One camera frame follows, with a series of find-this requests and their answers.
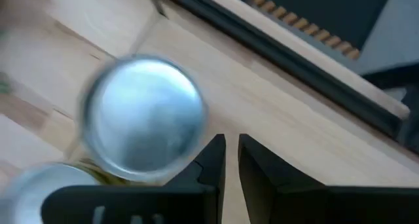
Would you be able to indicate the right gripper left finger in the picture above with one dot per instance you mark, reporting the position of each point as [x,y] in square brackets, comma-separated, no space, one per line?
[147,204]

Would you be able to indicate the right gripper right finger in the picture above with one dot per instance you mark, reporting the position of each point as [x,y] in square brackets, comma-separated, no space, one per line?
[311,204]

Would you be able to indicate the orange red can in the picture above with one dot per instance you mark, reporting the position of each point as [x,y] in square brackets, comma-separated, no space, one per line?
[144,116]

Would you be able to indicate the green pears can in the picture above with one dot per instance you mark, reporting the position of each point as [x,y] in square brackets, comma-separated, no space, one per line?
[29,191]

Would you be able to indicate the black hazard-striped floor mat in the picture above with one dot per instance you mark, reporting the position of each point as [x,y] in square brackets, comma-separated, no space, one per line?
[327,11]

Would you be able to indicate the black upright rig frame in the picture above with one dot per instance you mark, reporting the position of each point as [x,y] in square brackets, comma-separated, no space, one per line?
[412,119]

